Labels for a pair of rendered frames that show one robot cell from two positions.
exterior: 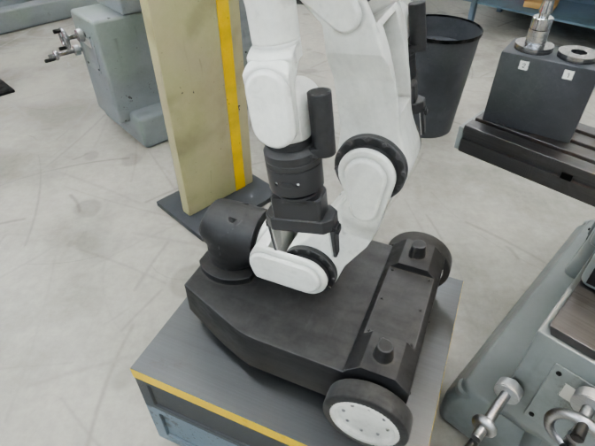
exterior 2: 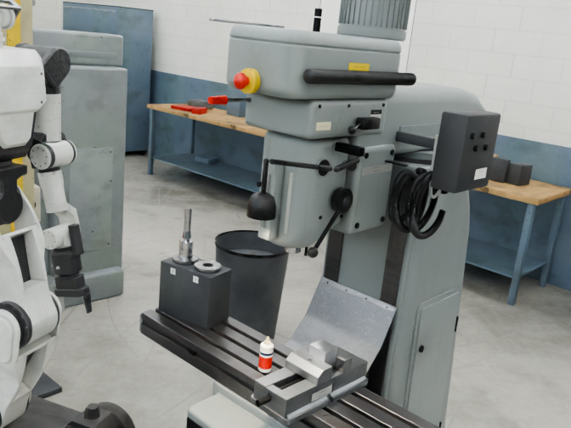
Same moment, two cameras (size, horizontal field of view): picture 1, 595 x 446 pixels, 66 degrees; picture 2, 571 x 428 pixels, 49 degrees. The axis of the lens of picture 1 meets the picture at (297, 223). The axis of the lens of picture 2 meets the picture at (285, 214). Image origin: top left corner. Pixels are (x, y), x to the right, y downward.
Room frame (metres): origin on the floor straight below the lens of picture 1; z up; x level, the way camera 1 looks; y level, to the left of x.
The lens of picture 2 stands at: (-0.92, -0.78, 1.88)
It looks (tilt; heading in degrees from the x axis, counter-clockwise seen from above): 16 degrees down; 356
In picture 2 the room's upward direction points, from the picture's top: 6 degrees clockwise
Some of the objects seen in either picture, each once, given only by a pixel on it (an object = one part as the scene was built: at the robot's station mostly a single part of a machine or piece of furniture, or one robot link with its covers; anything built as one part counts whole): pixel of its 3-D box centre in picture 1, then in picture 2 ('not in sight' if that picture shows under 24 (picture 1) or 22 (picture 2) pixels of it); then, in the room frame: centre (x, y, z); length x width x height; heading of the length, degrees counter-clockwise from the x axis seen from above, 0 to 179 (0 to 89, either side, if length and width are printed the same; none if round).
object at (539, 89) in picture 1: (542, 87); (195, 288); (1.12, -0.62, 1.00); 0.22 x 0.12 x 0.20; 55
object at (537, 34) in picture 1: (538, 32); (185, 250); (1.14, -0.58, 1.13); 0.05 x 0.05 x 0.05
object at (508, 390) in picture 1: (492, 413); not in sight; (0.52, -0.45, 0.48); 0.22 x 0.06 x 0.06; 135
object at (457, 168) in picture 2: not in sight; (467, 150); (0.78, -1.37, 1.62); 0.20 x 0.09 x 0.21; 135
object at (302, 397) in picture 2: not in sight; (313, 374); (0.67, -1.01, 0.96); 0.35 x 0.15 x 0.11; 133
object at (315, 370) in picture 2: not in sight; (308, 366); (0.65, -0.99, 0.99); 0.12 x 0.06 x 0.04; 43
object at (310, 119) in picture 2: not in sight; (317, 111); (0.83, -0.95, 1.68); 0.34 x 0.24 x 0.10; 135
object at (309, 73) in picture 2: not in sight; (364, 77); (0.72, -1.05, 1.79); 0.45 x 0.04 x 0.04; 135
